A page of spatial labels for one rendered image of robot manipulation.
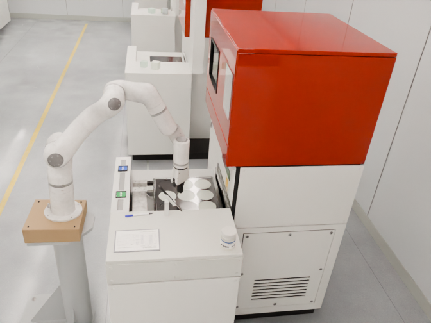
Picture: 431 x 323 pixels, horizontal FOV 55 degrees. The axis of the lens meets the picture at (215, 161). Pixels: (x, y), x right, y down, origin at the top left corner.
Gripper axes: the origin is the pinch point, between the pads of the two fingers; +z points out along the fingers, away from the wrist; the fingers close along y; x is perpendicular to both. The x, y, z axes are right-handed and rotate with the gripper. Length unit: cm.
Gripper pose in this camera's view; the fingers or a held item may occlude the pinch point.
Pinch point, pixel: (179, 188)
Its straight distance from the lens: 230.8
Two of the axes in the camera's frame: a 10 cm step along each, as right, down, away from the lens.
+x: 7.7, 3.8, -5.2
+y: -6.4, 3.6, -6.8
